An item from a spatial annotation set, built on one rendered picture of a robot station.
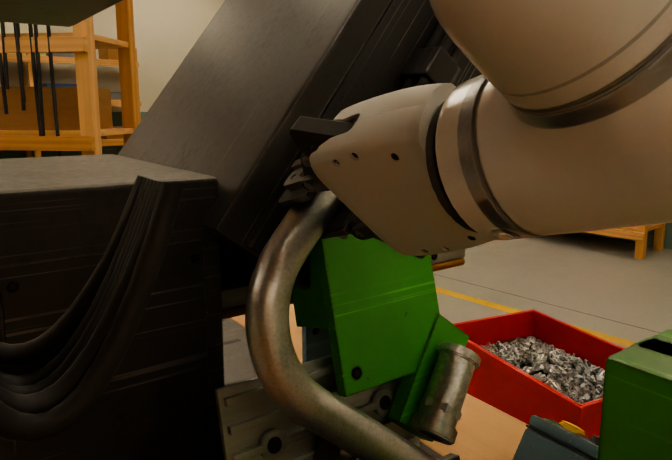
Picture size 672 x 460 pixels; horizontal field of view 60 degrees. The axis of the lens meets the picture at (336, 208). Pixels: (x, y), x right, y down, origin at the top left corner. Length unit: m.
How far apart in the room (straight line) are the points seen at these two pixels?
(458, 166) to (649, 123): 0.09
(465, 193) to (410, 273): 0.25
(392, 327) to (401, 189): 0.21
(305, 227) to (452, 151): 0.17
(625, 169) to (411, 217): 0.14
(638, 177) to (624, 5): 0.06
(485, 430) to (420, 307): 0.31
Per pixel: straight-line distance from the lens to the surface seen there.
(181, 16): 10.70
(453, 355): 0.51
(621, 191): 0.24
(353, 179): 0.34
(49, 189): 0.45
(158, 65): 10.40
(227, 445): 0.46
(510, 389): 0.94
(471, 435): 0.78
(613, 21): 0.19
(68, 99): 3.23
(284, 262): 0.40
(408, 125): 0.30
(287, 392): 0.41
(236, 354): 0.99
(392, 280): 0.50
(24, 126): 3.35
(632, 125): 0.21
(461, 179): 0.27
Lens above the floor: 1.29
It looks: 10 degrees down
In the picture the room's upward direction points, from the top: straight up
